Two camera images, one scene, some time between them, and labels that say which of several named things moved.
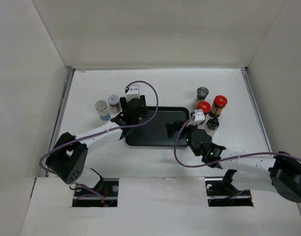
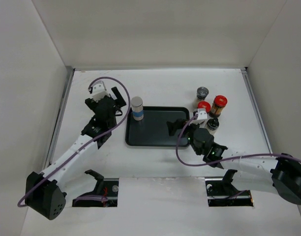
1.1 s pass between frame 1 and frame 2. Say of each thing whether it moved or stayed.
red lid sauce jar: stayed
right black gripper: stayed
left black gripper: moved
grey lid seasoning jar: stayed
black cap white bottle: stayed
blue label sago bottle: moved
